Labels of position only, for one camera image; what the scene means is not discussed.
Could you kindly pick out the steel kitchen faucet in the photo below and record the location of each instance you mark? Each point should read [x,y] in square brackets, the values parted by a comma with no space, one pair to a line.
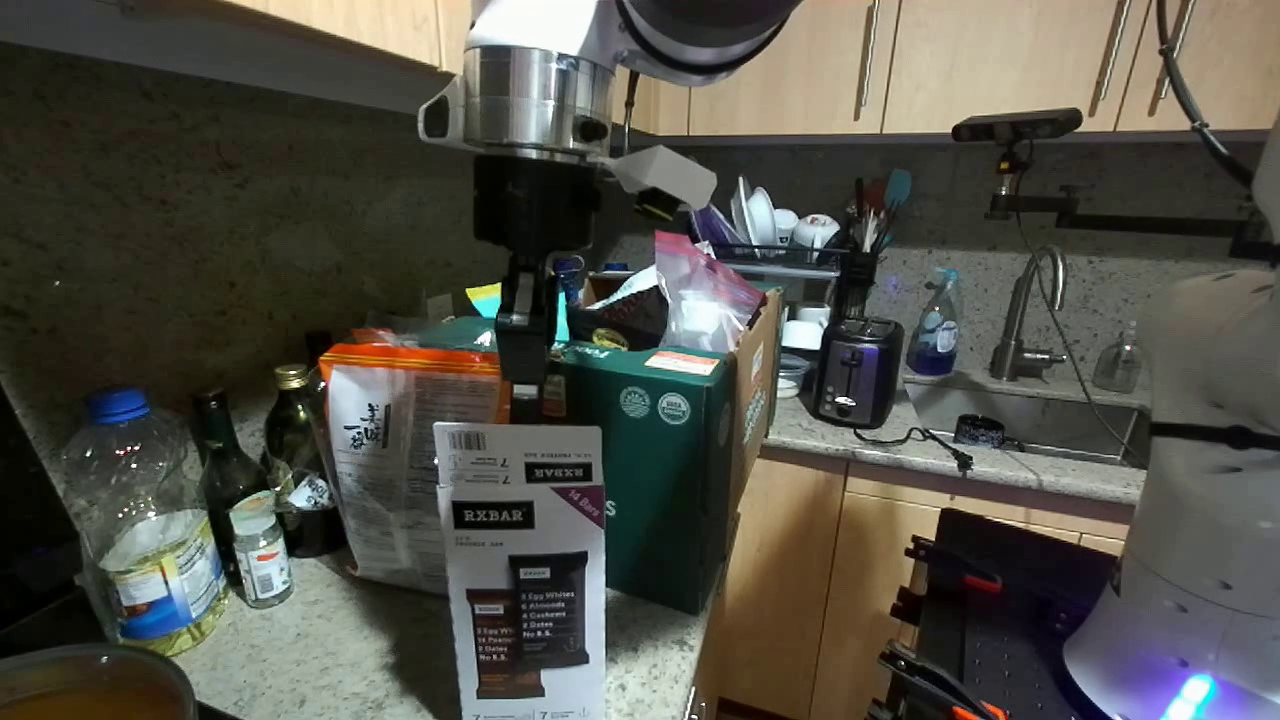
[1022,323]

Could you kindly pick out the olive oil bottle gold cap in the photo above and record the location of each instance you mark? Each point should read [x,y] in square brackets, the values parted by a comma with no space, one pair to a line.
[298,440]

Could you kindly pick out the dish drying rack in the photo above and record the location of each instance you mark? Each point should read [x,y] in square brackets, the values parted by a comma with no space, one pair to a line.
[785,264]

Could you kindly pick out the orange white noodle bag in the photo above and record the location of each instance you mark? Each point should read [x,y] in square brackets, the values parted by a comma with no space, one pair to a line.
[387,453]

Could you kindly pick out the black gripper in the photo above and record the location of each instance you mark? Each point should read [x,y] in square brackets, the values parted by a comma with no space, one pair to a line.
[533,212]

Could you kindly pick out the clear jug blue cap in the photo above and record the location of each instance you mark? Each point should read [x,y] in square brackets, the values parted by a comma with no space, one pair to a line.
[140,534]

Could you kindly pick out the dark pot orange soup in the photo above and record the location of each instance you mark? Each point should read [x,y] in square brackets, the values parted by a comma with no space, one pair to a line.
[92,684]

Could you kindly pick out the teal organic snack bag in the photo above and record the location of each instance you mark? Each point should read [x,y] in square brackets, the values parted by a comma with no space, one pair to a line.
[480,302]

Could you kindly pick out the teal spatula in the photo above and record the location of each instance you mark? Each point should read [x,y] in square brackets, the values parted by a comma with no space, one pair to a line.
[900,184]

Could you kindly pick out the black orange bar clamp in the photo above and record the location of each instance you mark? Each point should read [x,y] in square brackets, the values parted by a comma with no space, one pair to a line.
[982,708]
[982,584]

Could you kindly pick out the wooden lower cabinet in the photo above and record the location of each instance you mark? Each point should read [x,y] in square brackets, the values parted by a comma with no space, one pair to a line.
[803,584]

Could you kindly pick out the white RXBAR snack box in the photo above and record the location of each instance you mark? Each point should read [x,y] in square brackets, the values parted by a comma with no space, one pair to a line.
[521,615]

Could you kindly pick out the black silver toaster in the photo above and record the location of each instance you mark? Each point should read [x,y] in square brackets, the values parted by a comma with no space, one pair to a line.
[858,373]

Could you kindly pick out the small jar white label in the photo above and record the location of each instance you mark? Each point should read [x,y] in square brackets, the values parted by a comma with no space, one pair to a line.
[261,555]

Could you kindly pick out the white plate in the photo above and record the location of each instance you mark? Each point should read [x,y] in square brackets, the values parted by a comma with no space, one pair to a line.
[755,212]

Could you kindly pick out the white bowl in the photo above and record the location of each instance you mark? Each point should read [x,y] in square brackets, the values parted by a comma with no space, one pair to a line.
[819,231]

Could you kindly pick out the steel kitchen sink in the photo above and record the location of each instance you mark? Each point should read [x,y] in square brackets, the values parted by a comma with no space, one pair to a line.
[1052,423]

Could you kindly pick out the green brown cardboard produce box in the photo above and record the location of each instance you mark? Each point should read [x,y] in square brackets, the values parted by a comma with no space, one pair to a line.
[666,494]

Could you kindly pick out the dark glass bottle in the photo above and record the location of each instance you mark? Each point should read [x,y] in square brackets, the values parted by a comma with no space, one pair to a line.
[221,467]

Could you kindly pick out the black utensil holder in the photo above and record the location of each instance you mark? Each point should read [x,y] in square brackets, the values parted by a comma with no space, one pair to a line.
[853,284]

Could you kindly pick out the white plastic container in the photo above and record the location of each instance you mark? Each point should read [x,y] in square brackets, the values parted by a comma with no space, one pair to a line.
[804,335]

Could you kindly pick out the clear soap dispenser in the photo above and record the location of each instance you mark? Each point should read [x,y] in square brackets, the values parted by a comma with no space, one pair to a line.
[1121,360]

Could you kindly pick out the black sponge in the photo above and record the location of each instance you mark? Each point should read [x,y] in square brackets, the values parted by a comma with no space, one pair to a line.
[982,430]

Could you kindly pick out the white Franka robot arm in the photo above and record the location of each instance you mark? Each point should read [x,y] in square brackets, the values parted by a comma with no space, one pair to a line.
[533,95]

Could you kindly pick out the black stereo camera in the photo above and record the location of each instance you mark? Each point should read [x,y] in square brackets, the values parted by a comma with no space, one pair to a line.
[1013,126]

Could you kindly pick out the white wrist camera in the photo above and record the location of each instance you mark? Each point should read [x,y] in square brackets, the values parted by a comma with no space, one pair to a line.
[663,175]

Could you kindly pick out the clear zip bag pink seal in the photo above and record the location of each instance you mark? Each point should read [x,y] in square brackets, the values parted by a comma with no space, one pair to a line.
[705,302]

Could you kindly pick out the blue spray bottle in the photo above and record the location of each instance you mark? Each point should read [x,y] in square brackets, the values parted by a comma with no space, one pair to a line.
[934,335]

